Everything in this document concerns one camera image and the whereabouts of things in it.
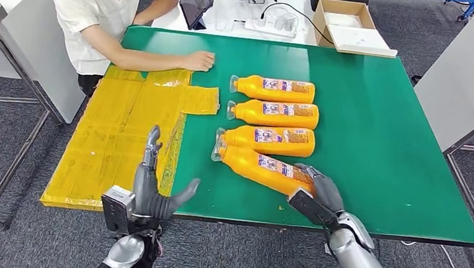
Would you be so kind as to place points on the person's right hand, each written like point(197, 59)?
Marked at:
point(200, 61)

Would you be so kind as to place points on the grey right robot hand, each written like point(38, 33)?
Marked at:
point(328, 191)

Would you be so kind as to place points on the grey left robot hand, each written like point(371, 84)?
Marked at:
point(149, 194)

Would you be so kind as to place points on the orange plastic bottle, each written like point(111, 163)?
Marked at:
point(250, 91)
point(251, 169)
point(257, 146)
point(256, 117)

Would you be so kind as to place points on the person's left forearm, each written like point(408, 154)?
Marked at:
point(162, 1)

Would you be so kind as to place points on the person's right forearm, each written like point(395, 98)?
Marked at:
point(152, 61)

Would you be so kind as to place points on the black tablet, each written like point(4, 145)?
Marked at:
point(194, 3)

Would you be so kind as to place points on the yellow taped cardboard sheet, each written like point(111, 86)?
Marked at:
point(109, 137)

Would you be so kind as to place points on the white power strip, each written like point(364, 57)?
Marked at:
point(267, 29)

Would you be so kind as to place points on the green table mat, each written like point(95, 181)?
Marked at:
point(394, 145)

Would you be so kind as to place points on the white power adapter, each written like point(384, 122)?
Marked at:
point(285, 22)

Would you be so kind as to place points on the brown cardboard box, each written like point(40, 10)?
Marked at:
point(318, 26)

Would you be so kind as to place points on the person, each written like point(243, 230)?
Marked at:
point(88, 2)

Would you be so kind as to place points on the white box lid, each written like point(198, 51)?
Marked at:
point(359, 41)

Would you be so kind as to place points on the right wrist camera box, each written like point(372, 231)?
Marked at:
point(310, 209)

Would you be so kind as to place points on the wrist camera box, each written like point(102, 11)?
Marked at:
point(310, 209)
point(117, 208)

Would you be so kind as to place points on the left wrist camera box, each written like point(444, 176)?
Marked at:
point(117, 208)

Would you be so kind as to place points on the blue metal frame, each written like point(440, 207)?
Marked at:
point(472, 8)

